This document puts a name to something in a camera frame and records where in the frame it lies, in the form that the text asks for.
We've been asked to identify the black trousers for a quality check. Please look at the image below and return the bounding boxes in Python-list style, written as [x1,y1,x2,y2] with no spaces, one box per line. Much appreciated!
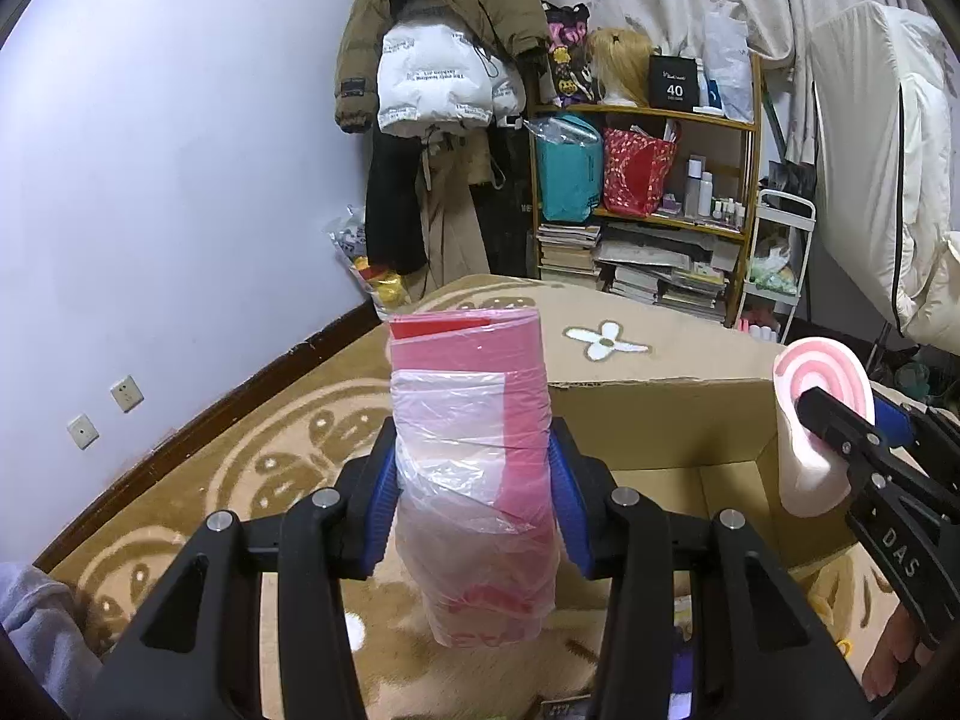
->
[487,120,541,278]

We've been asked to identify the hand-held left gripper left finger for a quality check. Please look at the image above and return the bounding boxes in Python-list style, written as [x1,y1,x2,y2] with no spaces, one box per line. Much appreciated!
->
[79,416,400,720]

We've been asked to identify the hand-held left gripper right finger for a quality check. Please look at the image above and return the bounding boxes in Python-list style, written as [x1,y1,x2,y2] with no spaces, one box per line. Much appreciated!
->
[546,420,875,720]

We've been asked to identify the beige patterned rug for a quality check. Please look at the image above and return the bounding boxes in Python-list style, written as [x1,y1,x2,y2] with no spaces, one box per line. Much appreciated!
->
[34,274,960,720]

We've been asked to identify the pink and white rainbow plush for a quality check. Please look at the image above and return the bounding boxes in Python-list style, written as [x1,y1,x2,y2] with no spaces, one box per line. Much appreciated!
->
[772,337,876,518]

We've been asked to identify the white puffer jacket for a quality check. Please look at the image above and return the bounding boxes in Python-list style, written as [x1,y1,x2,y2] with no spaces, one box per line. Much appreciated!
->
[375,15,530,140]

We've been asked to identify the plastic bag with snacks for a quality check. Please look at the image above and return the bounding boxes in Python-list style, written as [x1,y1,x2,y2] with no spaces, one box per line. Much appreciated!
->
[322,204,413,320]

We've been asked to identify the white plastic bag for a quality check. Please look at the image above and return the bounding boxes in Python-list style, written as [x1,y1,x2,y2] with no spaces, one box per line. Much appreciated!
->
[701,11,755,125]

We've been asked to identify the wooden shelf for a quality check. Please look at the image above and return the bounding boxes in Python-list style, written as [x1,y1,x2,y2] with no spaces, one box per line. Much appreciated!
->
[529,52,764,327]

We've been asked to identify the black hanging garment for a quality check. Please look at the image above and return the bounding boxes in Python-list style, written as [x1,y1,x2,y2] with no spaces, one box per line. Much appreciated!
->
[365,127,428,276]

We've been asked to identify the black box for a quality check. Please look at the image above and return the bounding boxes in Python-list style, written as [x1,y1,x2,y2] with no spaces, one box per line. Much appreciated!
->
[647,54,702,110]

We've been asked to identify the white padded coat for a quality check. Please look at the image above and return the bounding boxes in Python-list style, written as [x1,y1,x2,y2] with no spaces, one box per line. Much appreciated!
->
[810,4,960,350]

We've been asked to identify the small stack of books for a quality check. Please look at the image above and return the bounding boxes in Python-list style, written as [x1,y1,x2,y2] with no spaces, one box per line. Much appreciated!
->
[536,223,601,278]

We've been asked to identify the black and pink bag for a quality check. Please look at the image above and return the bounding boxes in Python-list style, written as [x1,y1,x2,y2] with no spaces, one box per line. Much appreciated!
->
[544,4,601,110]

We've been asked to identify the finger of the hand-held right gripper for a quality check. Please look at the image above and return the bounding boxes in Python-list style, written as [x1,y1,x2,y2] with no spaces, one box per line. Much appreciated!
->
[872,397,960,494]
[795,386,960,653]

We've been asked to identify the green packets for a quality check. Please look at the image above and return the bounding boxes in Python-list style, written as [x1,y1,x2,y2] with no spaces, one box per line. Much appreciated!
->
[750,255,797,299]

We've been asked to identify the beige trousers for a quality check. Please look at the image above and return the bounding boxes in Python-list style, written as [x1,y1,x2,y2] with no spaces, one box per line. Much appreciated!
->
[416,135,492,297]

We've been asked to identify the blonde wig on mannequin head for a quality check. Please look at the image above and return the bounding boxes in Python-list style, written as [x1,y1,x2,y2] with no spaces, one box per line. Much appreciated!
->
[585,28,653,106]

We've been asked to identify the person's bare foot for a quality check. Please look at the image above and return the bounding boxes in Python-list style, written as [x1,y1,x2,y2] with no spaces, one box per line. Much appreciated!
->
[862,604,935,700]

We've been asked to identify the red patterned bag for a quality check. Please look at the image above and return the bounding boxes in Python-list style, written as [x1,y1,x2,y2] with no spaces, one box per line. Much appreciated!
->
[602,127,680,217]

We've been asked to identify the teal bag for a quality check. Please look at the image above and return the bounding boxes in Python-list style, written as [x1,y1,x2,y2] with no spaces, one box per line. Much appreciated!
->
[536,116,605,222]

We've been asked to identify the person's grey clothing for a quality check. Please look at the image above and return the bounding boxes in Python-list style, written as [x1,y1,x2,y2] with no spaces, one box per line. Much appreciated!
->
[0,562,102,720]

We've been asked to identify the pink cloth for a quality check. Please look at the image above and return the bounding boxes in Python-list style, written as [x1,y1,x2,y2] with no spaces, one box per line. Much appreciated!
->
[388,307,560,650]

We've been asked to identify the white metal cart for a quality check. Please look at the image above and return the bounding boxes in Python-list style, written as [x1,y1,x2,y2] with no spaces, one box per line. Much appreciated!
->
[735,187,817,346]

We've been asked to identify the cardboard box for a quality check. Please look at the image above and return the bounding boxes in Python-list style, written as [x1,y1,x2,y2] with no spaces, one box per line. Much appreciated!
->
[546,376,863,601]

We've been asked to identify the large pile of books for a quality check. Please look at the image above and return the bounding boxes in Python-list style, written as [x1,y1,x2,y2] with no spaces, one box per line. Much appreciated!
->
[600,225,740,320]

